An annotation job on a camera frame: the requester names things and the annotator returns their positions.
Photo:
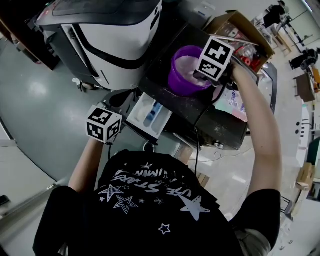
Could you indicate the metal rod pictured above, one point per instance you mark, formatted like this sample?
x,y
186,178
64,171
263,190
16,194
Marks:
x,y
237,40

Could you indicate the pink and teal plastic bag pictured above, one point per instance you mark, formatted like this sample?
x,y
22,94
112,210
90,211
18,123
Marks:
x,y
232,105

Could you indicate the white detergent drawer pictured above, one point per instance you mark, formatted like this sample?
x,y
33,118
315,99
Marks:
x,y
150,117

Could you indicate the small wooden desk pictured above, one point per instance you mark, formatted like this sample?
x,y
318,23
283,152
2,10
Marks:
x,y
305,87

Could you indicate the wooden shelf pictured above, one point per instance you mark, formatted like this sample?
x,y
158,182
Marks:
x,y
30,50

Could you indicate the person's right forearm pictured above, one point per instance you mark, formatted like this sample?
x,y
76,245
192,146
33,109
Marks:
x,y
260,130

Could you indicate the black star-print T-shirt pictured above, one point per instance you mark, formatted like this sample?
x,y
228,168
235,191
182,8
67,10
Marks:
x,y
150,212

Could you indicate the black washing machine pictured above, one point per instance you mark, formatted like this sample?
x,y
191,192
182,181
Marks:
x,y
190,110

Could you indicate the person's grey trousers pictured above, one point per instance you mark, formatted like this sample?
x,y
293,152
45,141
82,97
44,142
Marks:
x,y
252,242

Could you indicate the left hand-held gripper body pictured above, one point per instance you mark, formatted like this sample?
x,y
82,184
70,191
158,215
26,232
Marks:
x,y
100,125

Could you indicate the brown cardboard box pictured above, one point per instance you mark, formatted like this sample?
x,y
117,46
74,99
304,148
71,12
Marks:
x,y
306,176

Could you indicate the black metal table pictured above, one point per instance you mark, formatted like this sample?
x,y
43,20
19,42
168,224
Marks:
x,y
271,82

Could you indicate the grey metal rail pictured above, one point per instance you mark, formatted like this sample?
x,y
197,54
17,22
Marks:
x,y
30,200

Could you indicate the purple plastic bucket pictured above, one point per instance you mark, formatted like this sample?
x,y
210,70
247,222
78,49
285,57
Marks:
x,y
180,86

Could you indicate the white substance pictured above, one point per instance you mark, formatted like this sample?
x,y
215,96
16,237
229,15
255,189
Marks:
x,y
185,67

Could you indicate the open cardboard box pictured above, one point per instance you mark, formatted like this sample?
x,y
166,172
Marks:
x,y
250,27

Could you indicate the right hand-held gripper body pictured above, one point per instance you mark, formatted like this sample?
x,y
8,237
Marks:
x,y
216,57

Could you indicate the person's left forearm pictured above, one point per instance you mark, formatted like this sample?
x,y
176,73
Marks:
x,y
85,165

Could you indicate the dark green panel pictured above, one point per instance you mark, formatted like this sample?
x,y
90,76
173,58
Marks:
x,y
314,151

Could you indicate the white and black machine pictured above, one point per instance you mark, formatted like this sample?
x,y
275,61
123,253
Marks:
x,y
112,37

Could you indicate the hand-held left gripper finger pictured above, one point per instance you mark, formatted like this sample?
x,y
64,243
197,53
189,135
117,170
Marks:
x,y
116,98
128,100

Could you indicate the white cabinet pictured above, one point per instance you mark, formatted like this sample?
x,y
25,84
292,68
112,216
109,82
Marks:
x,y
303,125

